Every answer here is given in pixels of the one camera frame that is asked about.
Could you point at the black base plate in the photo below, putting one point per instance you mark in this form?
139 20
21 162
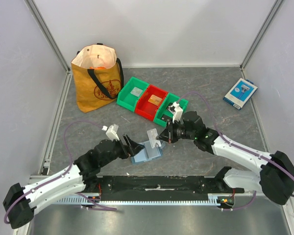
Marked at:
158 187

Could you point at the red plastic bin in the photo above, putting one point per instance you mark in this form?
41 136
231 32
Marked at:
146 109

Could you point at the silver card in bin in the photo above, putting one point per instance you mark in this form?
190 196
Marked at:
136 91

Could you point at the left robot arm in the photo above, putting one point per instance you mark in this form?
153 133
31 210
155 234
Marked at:
22 203

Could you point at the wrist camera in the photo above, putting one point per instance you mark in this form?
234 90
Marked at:
111 132
176 110

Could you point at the gold card in bin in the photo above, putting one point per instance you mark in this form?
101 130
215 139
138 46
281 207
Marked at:
155 100

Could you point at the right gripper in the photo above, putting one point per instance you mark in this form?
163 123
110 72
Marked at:
171 133

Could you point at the lower black card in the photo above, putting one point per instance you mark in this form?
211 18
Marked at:
164 119

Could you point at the brown Trader Joe's paper bag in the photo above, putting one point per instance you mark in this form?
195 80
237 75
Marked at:
98 76

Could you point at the green plastic bin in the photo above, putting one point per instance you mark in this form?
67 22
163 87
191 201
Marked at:
125 98
163 109

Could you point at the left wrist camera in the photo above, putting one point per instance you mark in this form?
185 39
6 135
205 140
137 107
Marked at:
111 132

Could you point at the left green plastic bin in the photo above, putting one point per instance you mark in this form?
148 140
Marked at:
125 98

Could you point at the blue leather card holder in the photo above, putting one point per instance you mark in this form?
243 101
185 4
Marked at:
148 153

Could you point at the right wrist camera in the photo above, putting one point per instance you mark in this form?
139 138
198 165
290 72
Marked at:
176 110

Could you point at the blue razor box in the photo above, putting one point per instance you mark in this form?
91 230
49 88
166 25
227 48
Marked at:
240 93

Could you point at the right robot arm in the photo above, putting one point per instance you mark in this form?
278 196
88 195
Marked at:
269 173

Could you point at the right green plastic bin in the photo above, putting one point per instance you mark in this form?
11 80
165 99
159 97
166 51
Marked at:
163 109

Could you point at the silver credit card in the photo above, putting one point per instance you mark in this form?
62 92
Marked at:
152 136

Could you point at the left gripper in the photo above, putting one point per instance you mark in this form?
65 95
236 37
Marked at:
132 149

